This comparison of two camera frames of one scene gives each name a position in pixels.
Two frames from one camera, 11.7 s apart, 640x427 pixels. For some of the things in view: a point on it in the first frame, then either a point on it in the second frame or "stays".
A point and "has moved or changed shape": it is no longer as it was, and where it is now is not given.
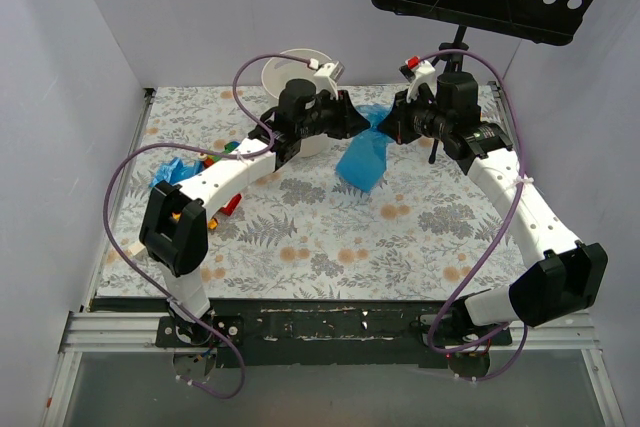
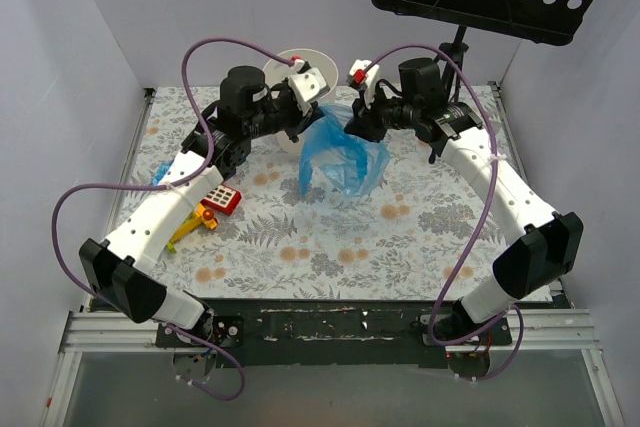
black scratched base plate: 332,332 stays
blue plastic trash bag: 364,161 has moved or changed shape
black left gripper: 338,116 to 298,117
